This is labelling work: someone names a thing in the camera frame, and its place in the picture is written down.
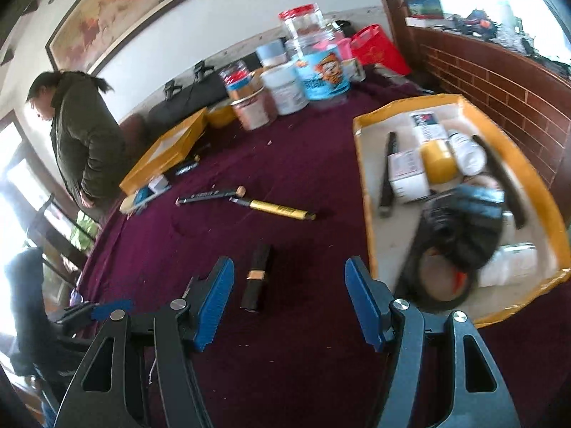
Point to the maroon tablecloth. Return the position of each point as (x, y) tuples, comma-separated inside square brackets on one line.
[(290, 165)]

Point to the beige eraser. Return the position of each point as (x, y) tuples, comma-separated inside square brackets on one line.
[(128, 206)]

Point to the black tape roll red core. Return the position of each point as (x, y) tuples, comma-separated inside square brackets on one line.
[(415, 276)]

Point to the clear jar red lid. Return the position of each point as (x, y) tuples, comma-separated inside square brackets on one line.
[(301, 22)]

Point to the black wrapped roll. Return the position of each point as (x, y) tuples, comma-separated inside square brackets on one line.
[(459, 240)]

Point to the blue eraser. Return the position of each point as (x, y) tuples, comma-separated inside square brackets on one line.
[(142, 196)]

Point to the red bag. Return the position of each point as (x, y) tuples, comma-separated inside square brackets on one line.
[(379, 49)]

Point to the flat yellow tape roll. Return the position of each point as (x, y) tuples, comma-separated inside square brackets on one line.
[(221, 118)]

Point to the yellow taped cardboard lid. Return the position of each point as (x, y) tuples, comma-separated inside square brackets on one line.
[(151, 169)]

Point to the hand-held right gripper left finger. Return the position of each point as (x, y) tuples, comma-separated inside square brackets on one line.
[(216, 303)]

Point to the framed painting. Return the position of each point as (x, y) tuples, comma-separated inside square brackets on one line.
[(120, 9)]

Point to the black sofa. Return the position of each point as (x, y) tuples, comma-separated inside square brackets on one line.
[(178, 107)]

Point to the thick black marker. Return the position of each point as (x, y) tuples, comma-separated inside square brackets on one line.
[(504, 183)]

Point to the clear jar peach label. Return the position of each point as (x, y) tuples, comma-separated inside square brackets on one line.
[(254, 109)]

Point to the black pen white label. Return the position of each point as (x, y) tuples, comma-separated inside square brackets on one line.
[(184, 168)]

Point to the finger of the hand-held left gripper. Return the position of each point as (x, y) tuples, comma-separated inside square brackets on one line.
[(111, 310)]

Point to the white medicine box red border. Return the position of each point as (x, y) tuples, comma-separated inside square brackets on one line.
[(508, 265)]

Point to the black marker beige caps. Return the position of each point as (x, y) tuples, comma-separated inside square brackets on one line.
[(209, 195)]

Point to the pink cup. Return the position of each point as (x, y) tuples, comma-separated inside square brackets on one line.
[(345, 49)]

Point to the white plastic tub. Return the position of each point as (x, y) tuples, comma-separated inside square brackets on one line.
[(285, 91)]

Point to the cardboard blister package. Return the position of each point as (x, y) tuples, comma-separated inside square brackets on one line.
[(426, 2)]

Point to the white medicine bottle green label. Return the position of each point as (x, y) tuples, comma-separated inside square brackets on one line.
[(466, 151)]

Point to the small jar of tape rolls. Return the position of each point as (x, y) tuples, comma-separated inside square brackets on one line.
[(234, 78)]

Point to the small white carton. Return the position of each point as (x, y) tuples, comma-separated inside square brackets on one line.
[(428, 127)]

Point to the black clamp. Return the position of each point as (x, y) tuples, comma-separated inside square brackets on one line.
[(203, 70), (173, 89)]

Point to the large yellow-edged white tray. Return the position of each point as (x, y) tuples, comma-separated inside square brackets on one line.
[(392, 249)]

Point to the yellow black pen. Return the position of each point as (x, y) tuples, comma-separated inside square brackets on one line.
[(276, 208)]

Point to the white charger plug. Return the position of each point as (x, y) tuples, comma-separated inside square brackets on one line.
[(158, 183)]

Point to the light blue cup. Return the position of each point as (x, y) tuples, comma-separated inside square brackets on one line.
[(271, 53)]

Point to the blue label plastic jar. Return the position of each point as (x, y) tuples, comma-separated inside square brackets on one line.
[(321, 76)]

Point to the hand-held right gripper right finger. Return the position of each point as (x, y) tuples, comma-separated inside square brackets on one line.
[(363, 303)]

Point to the black lipstick gold band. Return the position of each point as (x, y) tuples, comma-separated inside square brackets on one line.
[(256, 276)]

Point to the white box red print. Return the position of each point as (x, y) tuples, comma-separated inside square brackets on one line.
[(408, 176)]

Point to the windowsill clutter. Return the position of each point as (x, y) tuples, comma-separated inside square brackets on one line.
[(490, 26)]

